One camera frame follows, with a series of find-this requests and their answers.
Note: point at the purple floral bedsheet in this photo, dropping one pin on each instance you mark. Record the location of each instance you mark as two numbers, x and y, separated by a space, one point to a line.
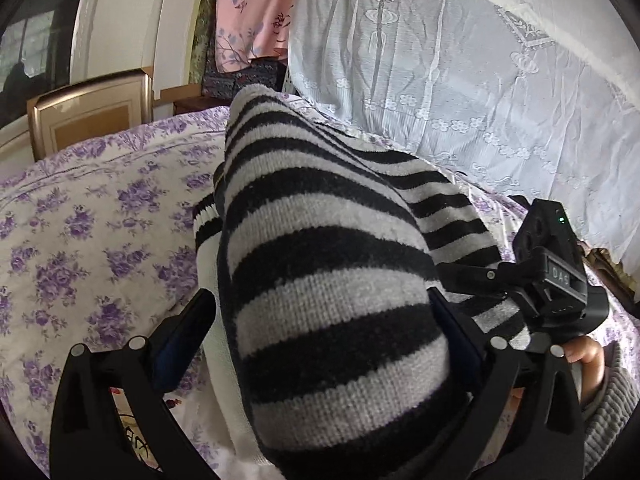
100 235

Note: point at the white door frame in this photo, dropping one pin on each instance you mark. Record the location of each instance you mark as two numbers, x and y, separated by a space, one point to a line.
125 20

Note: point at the white lace cover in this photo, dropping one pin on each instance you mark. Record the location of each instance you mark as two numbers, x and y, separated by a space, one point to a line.
425 60

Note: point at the cream printed cloth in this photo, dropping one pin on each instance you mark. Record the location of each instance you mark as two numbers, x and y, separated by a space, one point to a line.
132 435

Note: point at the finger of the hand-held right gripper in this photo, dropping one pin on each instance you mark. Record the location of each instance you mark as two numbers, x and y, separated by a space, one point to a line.
470 272

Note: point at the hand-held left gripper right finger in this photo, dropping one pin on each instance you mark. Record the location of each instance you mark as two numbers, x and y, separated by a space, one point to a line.
462 345

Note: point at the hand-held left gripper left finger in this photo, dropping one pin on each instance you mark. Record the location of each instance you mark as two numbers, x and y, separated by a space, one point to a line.
182 345

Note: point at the green patterned curtain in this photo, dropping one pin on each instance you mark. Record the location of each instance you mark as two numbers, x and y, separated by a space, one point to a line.
202 25

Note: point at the dark patterned cloth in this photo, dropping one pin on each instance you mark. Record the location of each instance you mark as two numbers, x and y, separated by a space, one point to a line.
240 80

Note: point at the pink floral cloth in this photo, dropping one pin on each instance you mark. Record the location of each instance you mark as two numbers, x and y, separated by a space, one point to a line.
250 10

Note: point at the person's right forearm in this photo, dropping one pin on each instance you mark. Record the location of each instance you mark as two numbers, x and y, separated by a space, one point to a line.
615 410

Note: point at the person's right hand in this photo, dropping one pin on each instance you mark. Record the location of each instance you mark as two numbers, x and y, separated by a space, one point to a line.
587 360

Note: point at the dark window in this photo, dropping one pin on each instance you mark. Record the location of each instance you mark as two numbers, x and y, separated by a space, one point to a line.
35 60

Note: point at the black grey striped sweater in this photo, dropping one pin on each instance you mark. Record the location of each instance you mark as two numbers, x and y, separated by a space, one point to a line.
325 285

